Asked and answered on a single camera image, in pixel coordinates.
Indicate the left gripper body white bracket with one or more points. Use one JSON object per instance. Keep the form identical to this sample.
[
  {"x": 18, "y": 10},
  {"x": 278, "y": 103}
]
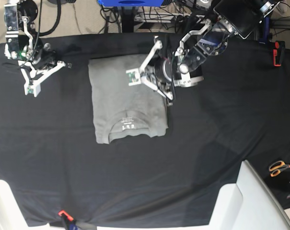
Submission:
[{"x": 157, "y": 70}]

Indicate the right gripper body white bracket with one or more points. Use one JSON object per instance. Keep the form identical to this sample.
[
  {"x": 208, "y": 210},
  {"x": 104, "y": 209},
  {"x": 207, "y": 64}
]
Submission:
[{"x": 43, "y": 64}]

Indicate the grey T-shirt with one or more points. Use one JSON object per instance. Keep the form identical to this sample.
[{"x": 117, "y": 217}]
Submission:
[{"x": 120, "y": 110}]

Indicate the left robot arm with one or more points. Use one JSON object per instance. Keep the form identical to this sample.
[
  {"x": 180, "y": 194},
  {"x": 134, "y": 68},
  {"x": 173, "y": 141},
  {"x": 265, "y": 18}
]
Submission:
[{"x": 231, "y": 17}]

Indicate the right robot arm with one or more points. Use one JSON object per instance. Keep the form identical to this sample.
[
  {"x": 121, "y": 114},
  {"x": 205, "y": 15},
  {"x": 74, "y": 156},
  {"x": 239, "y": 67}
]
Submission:
[{"x": 24, "y": 47}]

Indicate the white power strip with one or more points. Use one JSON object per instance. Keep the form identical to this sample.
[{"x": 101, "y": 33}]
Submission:
[{"x": 158, "y": 17}]

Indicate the black table cloth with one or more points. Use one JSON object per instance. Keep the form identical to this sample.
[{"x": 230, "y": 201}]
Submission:
[{"x": 51, "y": 160}]

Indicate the black stand pole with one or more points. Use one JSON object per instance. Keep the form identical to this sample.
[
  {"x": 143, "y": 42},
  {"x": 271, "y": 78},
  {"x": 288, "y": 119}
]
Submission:
[{"x": 127, "y": 19}]

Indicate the blue box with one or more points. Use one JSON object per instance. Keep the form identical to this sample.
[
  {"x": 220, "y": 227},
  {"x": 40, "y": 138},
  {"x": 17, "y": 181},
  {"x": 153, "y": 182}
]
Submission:
[{"x": 131, "y": 3}]

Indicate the red blue clamp bottom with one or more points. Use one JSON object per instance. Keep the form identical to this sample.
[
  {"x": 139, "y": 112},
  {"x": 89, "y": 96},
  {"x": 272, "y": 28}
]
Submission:
[{"x": 69, "y": 223}]

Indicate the red black clamp right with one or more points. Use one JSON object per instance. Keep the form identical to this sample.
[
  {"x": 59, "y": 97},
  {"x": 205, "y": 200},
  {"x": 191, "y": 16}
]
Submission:
[{"x": 278, "y": 53}]

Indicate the orange handled scissors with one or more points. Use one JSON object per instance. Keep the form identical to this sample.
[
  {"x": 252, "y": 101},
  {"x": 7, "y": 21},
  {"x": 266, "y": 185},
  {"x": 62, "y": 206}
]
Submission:
[{"x": 277, "y": 168}]

